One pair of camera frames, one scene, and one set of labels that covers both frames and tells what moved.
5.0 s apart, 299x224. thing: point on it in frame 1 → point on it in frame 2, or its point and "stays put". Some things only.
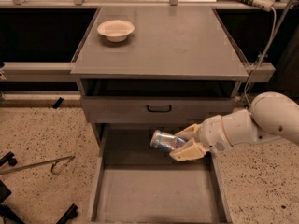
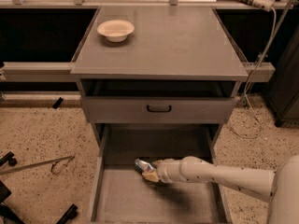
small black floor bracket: [58, 103] stays put
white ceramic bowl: [116, 30] stays put
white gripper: [211, 133] → [165, 170]
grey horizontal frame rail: [38, 72] stays put
